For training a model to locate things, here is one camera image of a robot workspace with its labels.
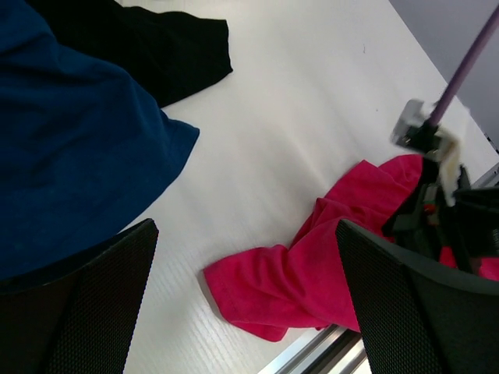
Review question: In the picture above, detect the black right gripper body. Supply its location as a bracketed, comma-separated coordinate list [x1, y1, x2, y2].
[416, 163, 498, 281]

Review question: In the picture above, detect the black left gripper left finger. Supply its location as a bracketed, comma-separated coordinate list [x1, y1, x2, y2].
[1, 218, 159, 373]

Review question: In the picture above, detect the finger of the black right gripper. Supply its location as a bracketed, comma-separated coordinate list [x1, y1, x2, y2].
[380, 155, 437, 236]

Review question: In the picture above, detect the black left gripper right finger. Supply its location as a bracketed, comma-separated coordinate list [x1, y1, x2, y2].
[336, 220, 498, 373]

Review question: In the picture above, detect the pink t shirt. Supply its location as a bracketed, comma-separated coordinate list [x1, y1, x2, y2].
[203, 153, 499, 344]

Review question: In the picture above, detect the blue t shirt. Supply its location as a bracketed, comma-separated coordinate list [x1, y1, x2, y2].
[1, 1, 200, 279]

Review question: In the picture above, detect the black t shirt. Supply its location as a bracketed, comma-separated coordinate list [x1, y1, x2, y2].
[28, 1, 233, 108]

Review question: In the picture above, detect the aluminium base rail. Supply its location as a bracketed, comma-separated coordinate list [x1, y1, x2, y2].
[264, 163, 499, 374]

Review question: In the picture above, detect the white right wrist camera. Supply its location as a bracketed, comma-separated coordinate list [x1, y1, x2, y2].
[391, 99, 467, 206]

